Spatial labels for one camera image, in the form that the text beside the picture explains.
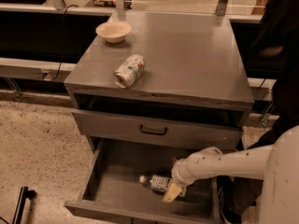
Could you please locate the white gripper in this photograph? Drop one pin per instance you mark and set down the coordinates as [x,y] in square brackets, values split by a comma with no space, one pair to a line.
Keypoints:
[179,174]

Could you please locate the clear plastic bottle white cap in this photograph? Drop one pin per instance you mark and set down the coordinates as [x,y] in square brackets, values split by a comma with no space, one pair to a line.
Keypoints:
[157,183]

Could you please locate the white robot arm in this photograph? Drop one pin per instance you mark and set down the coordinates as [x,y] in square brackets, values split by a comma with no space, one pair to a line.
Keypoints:
[276,165]

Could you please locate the open grey middle drawer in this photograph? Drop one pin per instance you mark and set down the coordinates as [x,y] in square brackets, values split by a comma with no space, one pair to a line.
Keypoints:
[112,191]

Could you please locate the closed grey top drawer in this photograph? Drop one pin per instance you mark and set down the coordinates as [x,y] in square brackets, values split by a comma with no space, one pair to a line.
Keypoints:
[179,134]

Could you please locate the grey drawer cabinet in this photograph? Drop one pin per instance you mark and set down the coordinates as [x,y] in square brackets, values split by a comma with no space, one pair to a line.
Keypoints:
[193,72]

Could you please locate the black white sneaker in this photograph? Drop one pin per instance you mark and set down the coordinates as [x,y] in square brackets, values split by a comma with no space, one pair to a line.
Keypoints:
[224,190]

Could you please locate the white green soda can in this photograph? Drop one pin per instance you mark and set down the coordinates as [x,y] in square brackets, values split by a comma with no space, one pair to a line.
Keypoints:
[129,71]

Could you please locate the black object on floor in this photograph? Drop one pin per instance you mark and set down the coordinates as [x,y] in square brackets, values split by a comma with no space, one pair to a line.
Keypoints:
[25,194]

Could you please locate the white ceramic bowl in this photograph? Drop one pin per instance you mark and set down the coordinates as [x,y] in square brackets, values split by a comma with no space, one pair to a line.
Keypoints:
[114,31]

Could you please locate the person in dark clothes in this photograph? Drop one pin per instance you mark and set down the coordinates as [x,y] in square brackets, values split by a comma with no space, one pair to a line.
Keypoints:
[278,39]

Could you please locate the black drawer handle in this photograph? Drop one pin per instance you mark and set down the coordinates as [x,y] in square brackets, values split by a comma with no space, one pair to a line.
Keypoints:
[153,131]

